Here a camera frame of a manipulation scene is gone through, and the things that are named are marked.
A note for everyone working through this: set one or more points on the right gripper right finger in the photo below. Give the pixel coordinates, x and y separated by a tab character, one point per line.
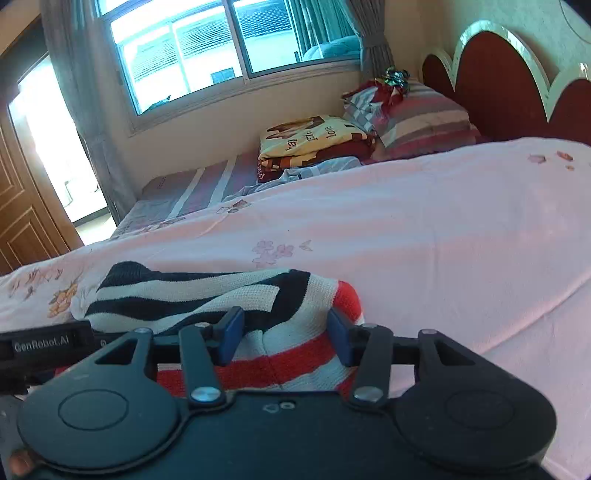
368	348

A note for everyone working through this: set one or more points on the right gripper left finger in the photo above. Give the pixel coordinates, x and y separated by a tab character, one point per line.
202	348

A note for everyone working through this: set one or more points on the red black striped white sweater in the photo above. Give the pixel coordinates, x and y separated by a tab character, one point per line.
284	344

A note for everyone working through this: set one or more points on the person's right hand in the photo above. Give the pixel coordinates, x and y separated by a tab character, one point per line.
20	463

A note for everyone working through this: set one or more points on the brown wooden door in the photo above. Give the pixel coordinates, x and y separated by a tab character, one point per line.
34	225

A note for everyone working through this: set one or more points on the pink floral bed quilt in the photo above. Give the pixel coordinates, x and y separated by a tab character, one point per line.
489	245

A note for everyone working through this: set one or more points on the light blue crumpled cloth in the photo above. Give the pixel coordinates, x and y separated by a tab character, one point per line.
294	174

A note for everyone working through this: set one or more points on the folded red yellow cartoon blanket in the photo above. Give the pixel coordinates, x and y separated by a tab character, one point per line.
308	142

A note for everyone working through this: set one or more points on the striped grey pink pillow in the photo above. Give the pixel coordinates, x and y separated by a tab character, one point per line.
405	126

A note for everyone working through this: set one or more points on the red ribbon bow decoration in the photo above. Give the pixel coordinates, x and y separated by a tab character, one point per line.
390	85

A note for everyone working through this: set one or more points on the red white scalloped headboard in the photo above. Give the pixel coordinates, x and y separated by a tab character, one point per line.
502	84

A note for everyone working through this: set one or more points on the grey curtain left side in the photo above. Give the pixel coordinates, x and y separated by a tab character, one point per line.
66	26

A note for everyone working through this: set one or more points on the grey curtain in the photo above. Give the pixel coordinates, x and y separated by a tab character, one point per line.
66	26
367	19

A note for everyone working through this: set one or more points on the grey curtain right side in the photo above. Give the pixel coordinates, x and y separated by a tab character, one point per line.
367	19

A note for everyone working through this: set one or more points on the window with metal frame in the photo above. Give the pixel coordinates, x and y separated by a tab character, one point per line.
174	56

